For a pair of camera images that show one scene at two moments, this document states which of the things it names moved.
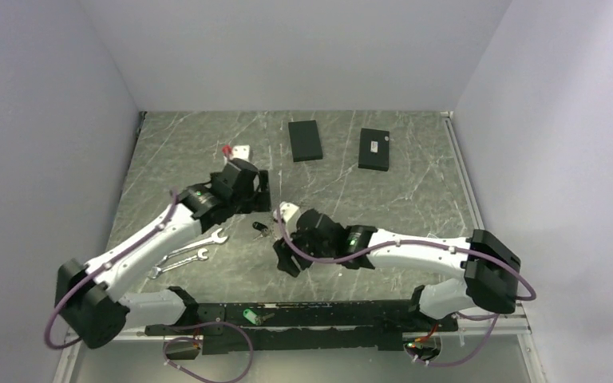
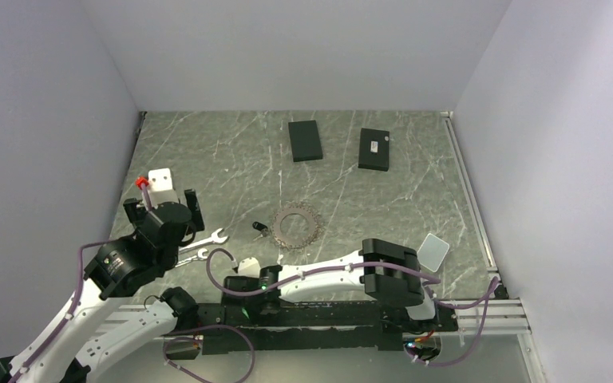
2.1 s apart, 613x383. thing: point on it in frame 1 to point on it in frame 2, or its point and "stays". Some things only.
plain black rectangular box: (305, 140) stays
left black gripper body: (252, 202) to (136, 211)
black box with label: (373, 149) stays
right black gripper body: (286, 256) to (255, 315)
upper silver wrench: (215, 238) stays
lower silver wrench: (156, 270) stays
